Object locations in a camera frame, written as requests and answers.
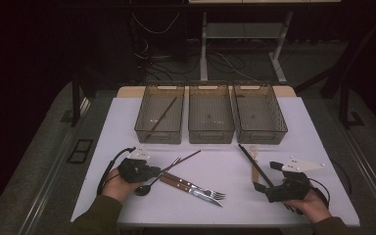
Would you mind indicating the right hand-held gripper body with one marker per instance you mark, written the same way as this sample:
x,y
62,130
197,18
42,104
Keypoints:
x,y
290,191

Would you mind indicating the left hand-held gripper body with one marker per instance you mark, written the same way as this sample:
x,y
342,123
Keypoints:
x,y
133,171

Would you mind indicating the transparent grey plastic bin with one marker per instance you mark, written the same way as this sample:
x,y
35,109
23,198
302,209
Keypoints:
x,y
160,137
211,137

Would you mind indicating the brown wooden chopstick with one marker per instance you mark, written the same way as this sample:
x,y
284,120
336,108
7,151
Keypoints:
x,y
186,157
161,117

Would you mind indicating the person's left hand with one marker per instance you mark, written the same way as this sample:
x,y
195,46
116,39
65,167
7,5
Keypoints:
x,y
119,189

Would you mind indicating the person's right hand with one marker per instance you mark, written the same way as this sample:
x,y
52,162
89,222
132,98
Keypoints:
x,y
313,207

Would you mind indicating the light wooden board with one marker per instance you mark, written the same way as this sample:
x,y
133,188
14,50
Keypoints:
x,y
127,92

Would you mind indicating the black metal stand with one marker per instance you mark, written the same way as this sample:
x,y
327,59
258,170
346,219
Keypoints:
x,y
76,104
344,107

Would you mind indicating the white desk with metal legs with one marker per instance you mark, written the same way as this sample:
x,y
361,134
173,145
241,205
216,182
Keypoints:
x,y
203,49

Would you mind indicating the metal floor rail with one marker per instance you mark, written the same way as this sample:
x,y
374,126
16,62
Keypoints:
x,y
55,169
368,176

